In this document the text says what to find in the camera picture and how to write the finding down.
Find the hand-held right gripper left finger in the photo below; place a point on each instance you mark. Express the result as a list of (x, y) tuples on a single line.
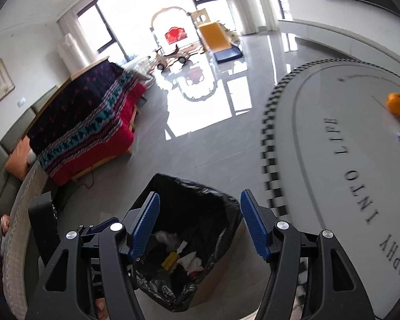
[(143, 230)]

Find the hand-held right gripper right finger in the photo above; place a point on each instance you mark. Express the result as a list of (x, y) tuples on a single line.
[(255, 230)]

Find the bin with black liner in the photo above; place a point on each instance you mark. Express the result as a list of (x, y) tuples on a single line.
[(193, 206)]

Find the crumpled white tissue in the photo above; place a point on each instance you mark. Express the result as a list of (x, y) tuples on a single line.
[(166, 237)]

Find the white quilted mat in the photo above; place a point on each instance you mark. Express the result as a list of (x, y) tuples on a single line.
[(16, 240)]

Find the yellow wrapper piece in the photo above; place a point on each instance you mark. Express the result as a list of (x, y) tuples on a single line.
[(170, 260)]

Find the white and red wrapper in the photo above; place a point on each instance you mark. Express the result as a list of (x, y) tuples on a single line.
[(191, 263)]

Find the green sofa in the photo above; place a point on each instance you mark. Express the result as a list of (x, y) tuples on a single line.
[(0, 180)]

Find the orange cushion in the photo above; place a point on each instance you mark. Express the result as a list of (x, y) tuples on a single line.
[(18, 160)]

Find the patterned dark and red blanket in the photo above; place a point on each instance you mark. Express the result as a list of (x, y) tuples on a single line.
[(83, 116)]

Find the round grey printed rug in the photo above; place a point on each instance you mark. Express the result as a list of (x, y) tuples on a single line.
[(336, 133)]

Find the white pillows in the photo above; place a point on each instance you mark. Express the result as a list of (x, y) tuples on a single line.
[(140, 70)]

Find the white standing air conditioner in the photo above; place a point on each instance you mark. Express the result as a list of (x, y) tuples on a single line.
[(70, 53)]

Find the blue foam mat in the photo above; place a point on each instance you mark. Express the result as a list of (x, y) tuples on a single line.
[(228, 55)]

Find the orange fruit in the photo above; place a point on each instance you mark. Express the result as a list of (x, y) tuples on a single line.
[(396, 105)]

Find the red toy cushion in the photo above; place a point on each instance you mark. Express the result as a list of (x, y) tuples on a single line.
[(175, 36)]

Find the yellow children's slide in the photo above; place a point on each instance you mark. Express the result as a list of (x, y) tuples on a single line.
[(215, 35)]

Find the wooden arch playhouse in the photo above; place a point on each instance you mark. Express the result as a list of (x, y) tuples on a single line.
[(156, 23)]

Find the white low cabinet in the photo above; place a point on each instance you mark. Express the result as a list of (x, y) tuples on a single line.
[(353, 30)]

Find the white wall switch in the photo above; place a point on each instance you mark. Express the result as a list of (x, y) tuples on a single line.
[(21, 102)]

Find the framed wall picture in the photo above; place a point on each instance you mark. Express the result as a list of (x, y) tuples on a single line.
[(0, 81)]

